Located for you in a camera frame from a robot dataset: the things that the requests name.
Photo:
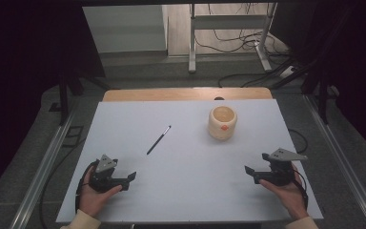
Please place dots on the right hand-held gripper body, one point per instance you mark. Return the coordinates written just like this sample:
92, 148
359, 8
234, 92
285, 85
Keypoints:
281, 173

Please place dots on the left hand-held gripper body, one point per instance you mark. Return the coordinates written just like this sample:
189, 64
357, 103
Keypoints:
103, 183

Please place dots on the thin black brush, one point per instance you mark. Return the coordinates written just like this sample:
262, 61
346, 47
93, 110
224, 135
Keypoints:
158, 140

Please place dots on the cream ribbed cup orange knob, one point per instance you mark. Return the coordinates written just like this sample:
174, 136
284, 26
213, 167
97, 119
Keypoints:
221, 130

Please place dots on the person's left hand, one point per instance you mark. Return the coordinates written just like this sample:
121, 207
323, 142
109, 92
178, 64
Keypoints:
90, 200

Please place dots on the person's right hand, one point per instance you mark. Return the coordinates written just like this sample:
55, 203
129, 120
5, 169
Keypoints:
292, 197

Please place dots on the white table board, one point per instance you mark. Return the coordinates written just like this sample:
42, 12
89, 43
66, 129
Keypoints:
184, 191

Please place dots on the dark table grommet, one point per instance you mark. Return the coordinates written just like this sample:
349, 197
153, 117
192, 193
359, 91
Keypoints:
219, 98

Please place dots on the black stand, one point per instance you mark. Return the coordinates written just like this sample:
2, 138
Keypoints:
63, 95
323, 95

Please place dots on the white power strip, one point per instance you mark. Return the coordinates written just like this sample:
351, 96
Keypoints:
288, 72

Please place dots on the black curtain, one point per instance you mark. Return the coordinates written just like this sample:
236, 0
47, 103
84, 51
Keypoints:
355, 63
19, 79

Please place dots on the grey cabinet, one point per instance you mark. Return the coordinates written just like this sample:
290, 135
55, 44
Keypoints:
124, 28

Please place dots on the aluminium floor rail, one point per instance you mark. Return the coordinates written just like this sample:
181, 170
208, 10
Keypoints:
346, 159
41, 178

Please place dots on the white metal desk frame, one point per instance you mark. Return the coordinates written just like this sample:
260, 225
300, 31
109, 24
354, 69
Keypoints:
192, 47

